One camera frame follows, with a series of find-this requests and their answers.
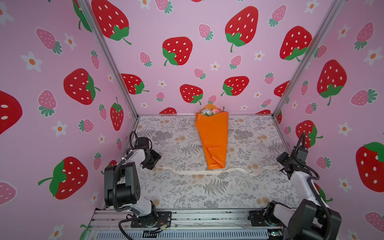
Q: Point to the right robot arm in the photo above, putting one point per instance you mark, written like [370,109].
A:
[312,219]

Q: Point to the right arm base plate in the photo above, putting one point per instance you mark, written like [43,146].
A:
[258,219]

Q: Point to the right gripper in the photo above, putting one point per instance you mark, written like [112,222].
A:
[282,157]

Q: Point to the orange wrapping paper sheet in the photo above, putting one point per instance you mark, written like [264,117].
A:
[213,131]

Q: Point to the aluminium front rail frame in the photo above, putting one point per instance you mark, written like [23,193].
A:
[186,224]

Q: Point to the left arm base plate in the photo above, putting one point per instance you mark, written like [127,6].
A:
[162,218]

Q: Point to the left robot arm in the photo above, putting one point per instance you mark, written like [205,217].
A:
[121,182]

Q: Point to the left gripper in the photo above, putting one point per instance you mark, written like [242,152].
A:
[156,156]

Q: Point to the pink fake rose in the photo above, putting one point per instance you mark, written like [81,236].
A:
[216,111]

